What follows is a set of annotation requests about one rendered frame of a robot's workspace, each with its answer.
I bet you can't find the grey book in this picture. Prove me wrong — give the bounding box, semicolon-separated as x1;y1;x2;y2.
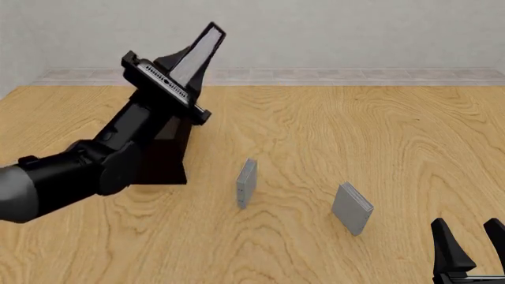
235;158;259;211
330;181;375;237

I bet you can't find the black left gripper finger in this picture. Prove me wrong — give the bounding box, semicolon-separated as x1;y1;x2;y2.
184;21;228;93
152;45;193;76

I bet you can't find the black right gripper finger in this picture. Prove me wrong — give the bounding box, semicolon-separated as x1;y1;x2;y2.
430;218;477;279
483;218;505;269

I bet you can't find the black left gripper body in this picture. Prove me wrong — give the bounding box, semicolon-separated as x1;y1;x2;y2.
120;50;212;127

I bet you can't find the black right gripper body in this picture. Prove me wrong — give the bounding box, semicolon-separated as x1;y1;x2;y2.
431;270;505;284

